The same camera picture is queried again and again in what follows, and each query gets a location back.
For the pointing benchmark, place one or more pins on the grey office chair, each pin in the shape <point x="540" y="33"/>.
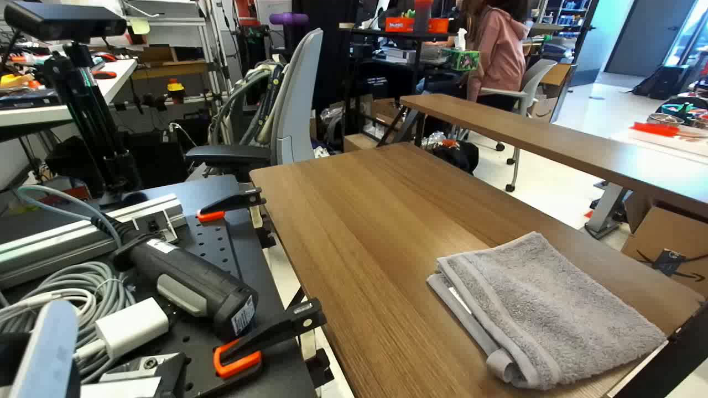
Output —
<point x="299" y="103"/>

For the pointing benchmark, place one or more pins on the cardboard box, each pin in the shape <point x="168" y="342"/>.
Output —
<point x="666" y="236"/>

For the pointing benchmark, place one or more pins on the long wooden side table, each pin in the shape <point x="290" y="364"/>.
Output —
<point x="575" y="146"/>

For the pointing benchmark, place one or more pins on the orange storage bin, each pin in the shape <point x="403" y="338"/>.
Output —
<point x="401" y="26"/>

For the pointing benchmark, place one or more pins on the white spray bottle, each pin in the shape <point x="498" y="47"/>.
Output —
<point x="461" y="40"/>

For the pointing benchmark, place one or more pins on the person in pink hoodie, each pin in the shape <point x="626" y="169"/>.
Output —
<point x="501" y="52"/>

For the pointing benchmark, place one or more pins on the black camera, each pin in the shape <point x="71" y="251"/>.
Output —
<point x="62" y="21"/>

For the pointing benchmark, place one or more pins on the large black orange clamp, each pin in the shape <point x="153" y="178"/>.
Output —
<point x="254" y="346"/>

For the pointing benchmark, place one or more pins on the white office chair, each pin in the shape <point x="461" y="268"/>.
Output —
<point x="534" y="84"/>

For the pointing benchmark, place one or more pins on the small black orange clamp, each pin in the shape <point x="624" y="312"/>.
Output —
<point x="228" y="202"/>

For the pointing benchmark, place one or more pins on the aluminium extrusion rail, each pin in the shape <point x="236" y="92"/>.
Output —
<point x="52" y="239"/>

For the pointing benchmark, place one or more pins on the red flat object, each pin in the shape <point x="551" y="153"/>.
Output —
<point x="656" y="129"/>

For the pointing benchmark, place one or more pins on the black tripod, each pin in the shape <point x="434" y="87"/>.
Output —
<point x="96" y="124"/>

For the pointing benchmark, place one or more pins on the dark grey handheld tool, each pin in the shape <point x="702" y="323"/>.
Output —
<point x="193" y="284"/>

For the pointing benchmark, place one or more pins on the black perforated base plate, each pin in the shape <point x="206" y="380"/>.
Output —
<point x="222" y="246"/>

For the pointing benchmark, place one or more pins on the white power adapter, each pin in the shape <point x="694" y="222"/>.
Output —
<point x="133" y="325"/>

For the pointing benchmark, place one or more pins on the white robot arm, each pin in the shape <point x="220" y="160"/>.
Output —
<point x="45" y="355"/>

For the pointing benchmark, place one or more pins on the grey towel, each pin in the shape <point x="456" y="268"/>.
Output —
<point x="549" y="311"/>

